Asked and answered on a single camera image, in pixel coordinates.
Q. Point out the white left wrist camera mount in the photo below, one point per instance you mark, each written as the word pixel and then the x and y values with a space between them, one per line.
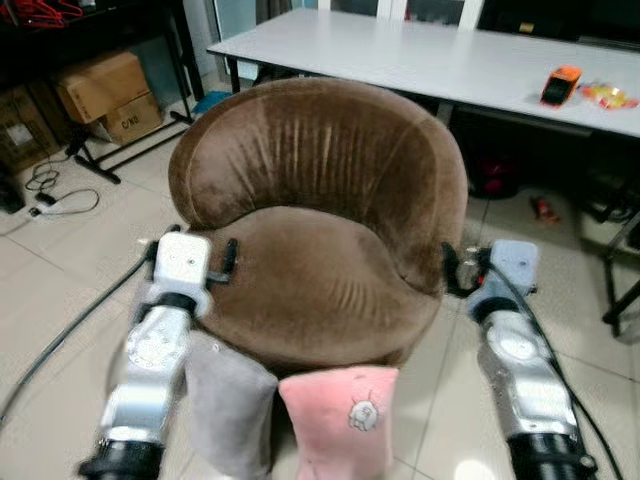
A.
pixel 182 262

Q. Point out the yellow and red plastic packet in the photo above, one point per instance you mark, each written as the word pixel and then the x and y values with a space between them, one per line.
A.
pixel 608 96

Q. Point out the grey pillow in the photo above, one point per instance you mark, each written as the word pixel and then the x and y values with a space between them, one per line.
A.
pixel 230 410

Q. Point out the pink pillow with cartoon print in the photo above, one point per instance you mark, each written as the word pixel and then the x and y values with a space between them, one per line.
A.
pixel 335 420

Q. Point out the dark labelled cardboard box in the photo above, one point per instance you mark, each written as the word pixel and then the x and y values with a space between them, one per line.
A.
pixel 22 130

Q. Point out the long white table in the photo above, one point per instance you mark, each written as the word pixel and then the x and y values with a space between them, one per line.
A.
pixel 420 55

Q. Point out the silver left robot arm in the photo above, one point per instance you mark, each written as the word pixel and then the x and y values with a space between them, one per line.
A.
pixel 150 370

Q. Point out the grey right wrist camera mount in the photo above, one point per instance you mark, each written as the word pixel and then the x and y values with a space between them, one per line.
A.
pixel 512 266

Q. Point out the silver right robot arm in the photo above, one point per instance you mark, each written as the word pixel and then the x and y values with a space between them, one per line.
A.
pixel 520 370

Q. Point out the small red floor item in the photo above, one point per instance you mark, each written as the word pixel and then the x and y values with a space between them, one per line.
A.
pixel 546 209

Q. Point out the black metal rack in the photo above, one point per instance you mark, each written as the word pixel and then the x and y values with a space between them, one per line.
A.
pixel 182 60

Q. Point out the orange and black device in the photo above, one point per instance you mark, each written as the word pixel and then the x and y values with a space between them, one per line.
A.
pixel 560 86

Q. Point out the dark red round appliance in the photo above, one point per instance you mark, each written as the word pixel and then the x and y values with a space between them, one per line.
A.
pixel 495 172

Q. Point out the large plain cardboard box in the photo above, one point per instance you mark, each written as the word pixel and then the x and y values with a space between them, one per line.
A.
pixel 100 82

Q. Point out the red clothes hangers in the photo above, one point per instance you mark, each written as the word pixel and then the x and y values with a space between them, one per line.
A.
pixel 40 10

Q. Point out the brown round velvet sofa chair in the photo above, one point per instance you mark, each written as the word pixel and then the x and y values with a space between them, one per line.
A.
pixel 320 190

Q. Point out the small printed cardboard box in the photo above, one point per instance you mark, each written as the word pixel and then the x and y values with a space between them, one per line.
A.
pixel 132 120

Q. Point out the black metal table legs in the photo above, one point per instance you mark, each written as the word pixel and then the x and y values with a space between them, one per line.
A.
pixel 622 262

